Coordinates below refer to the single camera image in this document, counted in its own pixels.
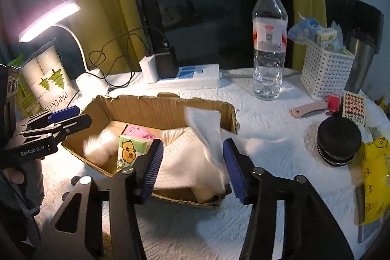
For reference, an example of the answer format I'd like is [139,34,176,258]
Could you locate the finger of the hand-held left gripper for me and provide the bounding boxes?
[18,114,93,142]
[21,106,80,130]

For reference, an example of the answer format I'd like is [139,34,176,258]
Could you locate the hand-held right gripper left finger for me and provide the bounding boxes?
[50,139,164,260]

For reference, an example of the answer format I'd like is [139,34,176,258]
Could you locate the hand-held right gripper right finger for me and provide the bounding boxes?
[222,138,343,260]

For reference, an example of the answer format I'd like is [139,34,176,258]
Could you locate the cartoon print tissue pack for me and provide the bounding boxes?
[116,135,155,174]

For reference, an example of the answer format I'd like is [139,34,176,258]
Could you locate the cardboard box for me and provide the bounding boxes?
[61,93,240,209]

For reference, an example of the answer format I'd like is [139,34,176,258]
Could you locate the white towel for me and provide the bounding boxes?
[154,126,226,191]

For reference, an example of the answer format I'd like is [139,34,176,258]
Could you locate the white fluffy ball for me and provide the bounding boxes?
[83,126,120,165]

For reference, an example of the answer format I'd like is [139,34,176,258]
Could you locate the pink plush toy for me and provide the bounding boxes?
[123,124,159,140]

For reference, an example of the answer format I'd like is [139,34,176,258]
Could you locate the white tissue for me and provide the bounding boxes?
[184,106,233,191]

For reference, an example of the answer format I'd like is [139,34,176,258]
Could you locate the white pack of paper cups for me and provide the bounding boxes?
[20,38,80,115]

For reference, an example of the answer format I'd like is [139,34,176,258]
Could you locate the green pack of paper cups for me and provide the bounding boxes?
[8,54,47,118]

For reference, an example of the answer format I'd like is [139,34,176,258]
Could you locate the white charger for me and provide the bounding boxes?
[139,54,159,84]

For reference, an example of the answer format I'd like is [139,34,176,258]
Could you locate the pink folding knife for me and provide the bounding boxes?
[290,100,328,119]

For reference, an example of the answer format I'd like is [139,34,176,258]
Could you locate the white desk lamp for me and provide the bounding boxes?
[18,0,110,103]

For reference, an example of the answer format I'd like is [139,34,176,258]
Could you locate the white power strip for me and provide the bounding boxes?
[146,63,222,90]

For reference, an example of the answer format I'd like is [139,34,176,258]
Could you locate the black round zip case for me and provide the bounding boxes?
[317,112,362,168]

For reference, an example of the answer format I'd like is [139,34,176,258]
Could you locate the black charger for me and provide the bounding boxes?
[154,41,179,79]

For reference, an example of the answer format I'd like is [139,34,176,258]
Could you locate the small red item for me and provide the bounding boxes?
[327,94,345,113]

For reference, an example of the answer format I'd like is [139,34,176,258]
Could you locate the clear water bottle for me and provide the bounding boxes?
[252,0,289,101]

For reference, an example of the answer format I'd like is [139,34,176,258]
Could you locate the checkered card box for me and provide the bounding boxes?
[342,91,367,127]

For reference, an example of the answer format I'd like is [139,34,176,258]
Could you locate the white plastic basket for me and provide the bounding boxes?
[300,38,356,99]

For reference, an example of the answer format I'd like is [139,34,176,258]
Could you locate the yellow snack packet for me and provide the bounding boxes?
[350,135,390,226]

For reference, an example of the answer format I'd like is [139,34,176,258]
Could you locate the blue packet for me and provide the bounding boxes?
[288,15,328,45]

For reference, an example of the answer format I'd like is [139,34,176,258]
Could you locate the pale yellow tissue pack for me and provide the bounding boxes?
[316,27,339,50]

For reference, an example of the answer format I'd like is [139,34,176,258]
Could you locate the small yellow toy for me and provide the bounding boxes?
[377,95,390,115]

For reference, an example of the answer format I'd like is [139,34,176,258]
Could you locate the steel thermos flask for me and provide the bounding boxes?
[346,29,376,95]

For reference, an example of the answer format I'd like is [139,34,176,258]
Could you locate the black cable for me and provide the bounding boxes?
[88,25,167,89]

